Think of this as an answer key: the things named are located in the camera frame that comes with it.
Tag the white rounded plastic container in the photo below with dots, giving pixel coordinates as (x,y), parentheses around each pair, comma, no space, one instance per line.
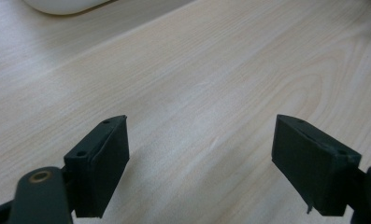
(64,6)

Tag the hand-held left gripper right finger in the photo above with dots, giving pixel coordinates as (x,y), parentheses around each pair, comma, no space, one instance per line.
(314,171)

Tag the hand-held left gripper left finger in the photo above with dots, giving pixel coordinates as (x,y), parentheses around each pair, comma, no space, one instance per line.
(102,168)

